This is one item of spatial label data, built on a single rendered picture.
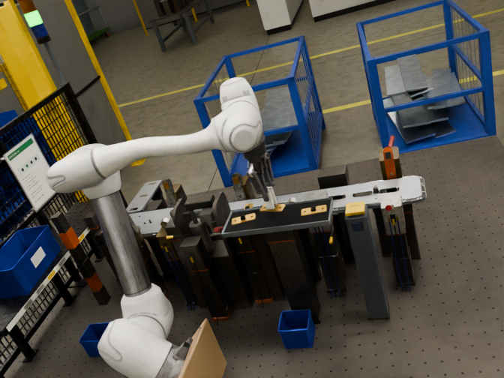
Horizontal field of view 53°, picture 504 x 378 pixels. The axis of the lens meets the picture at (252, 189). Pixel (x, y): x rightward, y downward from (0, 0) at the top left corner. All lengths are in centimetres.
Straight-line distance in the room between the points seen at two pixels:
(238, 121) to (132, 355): 84
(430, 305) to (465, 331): 16
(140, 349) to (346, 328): 72
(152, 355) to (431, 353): 89
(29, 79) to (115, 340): 152
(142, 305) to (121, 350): 21
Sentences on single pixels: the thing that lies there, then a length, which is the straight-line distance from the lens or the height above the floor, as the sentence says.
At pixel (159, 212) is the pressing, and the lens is 237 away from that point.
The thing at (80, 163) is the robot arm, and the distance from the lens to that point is 162.
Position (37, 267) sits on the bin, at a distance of 226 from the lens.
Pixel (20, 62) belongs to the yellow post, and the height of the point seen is 174.
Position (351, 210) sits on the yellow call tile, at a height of 116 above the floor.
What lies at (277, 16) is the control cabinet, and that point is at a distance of 983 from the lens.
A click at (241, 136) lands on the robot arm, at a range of 131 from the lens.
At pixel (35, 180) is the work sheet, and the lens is 260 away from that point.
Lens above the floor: 205
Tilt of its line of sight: 27 degrees down
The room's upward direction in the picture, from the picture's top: 19 degrees counter-clockwise
